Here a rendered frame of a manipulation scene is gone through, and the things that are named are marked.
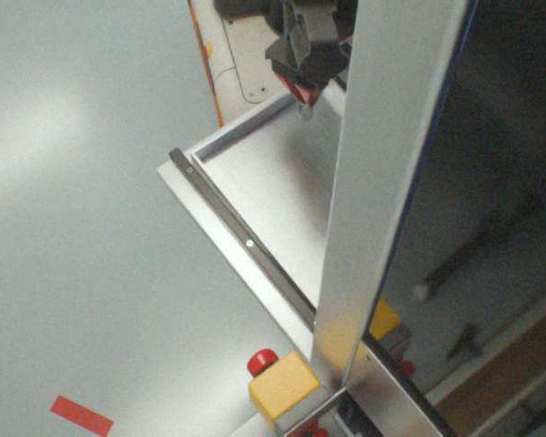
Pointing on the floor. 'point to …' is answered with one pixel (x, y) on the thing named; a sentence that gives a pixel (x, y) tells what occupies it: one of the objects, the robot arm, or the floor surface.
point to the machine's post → (380, 162)
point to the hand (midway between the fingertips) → (306, 97)
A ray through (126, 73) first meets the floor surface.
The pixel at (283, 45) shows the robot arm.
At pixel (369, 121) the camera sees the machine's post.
